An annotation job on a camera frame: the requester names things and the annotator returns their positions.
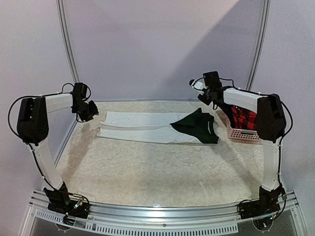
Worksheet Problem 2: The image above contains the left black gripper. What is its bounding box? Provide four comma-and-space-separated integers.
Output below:
73, 100, 99, 121

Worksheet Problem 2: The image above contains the white green raglan t-shirt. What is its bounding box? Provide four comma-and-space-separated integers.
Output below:
97, 108, 219, 145

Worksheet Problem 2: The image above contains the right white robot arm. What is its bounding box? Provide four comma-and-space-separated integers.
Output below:
189, 71, 286, 192

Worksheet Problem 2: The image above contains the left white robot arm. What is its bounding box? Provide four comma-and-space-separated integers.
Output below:
13, 83, 99, 191

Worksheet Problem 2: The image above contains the pink plastic laundry basket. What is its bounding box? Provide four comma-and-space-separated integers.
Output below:
216, 111, 262, 145

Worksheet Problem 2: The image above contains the red black plaid garment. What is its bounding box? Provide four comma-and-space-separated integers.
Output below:
231, 105, 256, 131

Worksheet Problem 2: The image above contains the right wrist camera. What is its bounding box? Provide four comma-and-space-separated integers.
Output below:
189, 79, 205, 91

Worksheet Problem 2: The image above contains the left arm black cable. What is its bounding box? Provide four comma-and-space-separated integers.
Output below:
7, 82, 92, 138

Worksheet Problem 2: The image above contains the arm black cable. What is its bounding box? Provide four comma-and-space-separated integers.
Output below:
219, 77, 294, 138
7, 82, 92, 138

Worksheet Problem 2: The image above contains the right aluminium frame post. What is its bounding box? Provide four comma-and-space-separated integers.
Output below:
246, 0, 271, 91

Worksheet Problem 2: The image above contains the aluminium frame post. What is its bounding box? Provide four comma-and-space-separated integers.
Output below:
56, 0, 87, 104
246, 0, 271, 91

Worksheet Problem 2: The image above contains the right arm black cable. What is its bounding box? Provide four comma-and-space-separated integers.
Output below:
219, 77, 294, 138

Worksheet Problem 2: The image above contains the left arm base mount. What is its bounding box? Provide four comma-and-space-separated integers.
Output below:
43, 182, 91, 219

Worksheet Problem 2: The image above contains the left aluminium frame post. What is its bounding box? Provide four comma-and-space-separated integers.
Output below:
56, 0, 87, 104

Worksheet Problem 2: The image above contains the aluminium front rail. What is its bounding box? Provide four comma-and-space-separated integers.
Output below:
21, 191, 308, 236

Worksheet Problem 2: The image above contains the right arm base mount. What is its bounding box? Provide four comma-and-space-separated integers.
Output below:
236, 185, 285, 219

